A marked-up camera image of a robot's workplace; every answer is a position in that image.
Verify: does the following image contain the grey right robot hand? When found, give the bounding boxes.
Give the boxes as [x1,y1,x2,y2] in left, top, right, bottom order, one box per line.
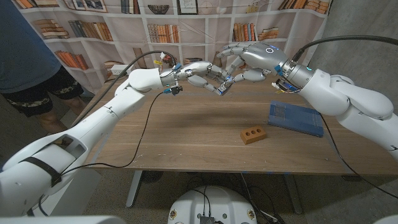
[216,42,289,83]

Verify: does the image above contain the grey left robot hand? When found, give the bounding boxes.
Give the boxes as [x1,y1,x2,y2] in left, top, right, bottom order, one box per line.
[174,60,236,96]

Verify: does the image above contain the metal padlock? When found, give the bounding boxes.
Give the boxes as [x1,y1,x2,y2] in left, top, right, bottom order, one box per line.
[217,79,234,96]

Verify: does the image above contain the brown block with holes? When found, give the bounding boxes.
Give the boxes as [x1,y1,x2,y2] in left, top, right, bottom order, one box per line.
[239,124,267,145]

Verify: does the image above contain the printed bookshelf backdrop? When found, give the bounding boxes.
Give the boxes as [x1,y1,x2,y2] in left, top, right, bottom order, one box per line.
[12,0,332,94]

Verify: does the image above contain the blue book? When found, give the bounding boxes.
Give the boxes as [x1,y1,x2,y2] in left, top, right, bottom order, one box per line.
[267,100,325,138]

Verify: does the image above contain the white power strip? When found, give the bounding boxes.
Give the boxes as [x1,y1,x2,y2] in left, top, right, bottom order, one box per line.
[110,64,130,76]

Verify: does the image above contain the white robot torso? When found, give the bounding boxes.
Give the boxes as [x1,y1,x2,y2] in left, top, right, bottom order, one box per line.
[167,185,258,224]

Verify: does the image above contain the white table leg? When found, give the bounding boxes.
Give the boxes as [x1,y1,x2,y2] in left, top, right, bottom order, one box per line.
[126,170,144,208]

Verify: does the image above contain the grey table leg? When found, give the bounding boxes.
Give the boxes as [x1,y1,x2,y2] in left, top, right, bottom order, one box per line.
[284,174,303,215]

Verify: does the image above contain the person in dark shorts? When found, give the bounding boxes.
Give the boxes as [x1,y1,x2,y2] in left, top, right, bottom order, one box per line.
[0,0,88,134]

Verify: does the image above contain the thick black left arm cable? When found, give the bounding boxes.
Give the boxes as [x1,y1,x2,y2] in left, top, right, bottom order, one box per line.
[73,50,171,125]

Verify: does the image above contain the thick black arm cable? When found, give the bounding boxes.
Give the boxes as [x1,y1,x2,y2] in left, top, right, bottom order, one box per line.
[73,50,171,125]
[292,35,398,62]

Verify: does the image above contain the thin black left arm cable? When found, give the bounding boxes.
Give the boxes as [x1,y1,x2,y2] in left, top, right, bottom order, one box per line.
[37,90,164,217]

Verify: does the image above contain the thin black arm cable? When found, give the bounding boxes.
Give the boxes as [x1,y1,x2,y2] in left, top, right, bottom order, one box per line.
[37,90,164,217]
[318,113,398,199]

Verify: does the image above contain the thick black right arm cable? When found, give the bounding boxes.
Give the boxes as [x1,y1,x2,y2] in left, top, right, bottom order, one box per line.
[292,35,398,62]

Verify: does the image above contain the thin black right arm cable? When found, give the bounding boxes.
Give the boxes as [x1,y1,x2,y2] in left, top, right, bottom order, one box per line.
[318,113,398,199]

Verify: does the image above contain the black cable strap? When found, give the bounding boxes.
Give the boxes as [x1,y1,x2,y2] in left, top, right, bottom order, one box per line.
[19,156,62,187]

